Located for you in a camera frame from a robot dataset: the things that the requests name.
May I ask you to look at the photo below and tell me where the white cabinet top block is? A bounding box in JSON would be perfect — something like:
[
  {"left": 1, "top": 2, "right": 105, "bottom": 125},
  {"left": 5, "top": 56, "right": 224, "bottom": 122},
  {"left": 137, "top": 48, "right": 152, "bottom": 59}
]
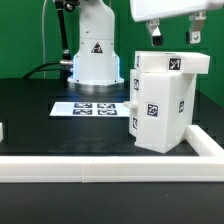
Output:
[{"left": 134, "top": 51, "right": 210, "bottom": 74}]

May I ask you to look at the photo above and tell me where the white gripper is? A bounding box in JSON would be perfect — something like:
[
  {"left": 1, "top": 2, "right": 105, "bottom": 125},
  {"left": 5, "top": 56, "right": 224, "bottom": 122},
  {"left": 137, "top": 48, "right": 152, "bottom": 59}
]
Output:
[{"left": 130, "top": 0, "right": 224, "bottom": 46}]

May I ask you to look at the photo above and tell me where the white L-shaped obstacle frame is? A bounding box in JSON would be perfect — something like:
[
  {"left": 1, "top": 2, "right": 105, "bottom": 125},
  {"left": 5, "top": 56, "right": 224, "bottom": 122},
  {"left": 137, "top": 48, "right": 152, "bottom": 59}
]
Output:
[{"left": 0, "top": 125, "right": 224, "bottom": 183}]

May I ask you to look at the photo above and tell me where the white cabinet body box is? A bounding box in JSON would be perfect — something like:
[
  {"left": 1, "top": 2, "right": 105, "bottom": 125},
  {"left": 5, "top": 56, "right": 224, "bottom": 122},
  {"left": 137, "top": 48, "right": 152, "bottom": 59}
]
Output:
[{"left": 134, "top": 69, "right": 197, "bottom": 153}]

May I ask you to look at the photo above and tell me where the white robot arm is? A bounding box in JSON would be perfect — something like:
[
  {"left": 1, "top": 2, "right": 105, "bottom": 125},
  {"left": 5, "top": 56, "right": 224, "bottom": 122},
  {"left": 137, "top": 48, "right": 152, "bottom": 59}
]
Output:
[{"left": 68, "top": 0, "right": 224, "bottom": 86}]

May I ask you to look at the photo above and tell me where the white base marker plate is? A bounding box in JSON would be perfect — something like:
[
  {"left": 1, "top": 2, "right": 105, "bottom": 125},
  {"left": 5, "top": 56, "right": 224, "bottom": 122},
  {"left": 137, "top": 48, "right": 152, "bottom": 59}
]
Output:
[{"left": 50, "top": 102, "right": 129, "bottom": 117}]

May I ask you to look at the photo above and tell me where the black cable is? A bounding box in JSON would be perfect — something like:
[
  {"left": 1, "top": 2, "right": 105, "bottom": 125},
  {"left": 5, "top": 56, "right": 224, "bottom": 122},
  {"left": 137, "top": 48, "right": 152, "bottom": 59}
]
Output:
[{"left": 22, "top": 61, "right": 69, "bottom": 80}]

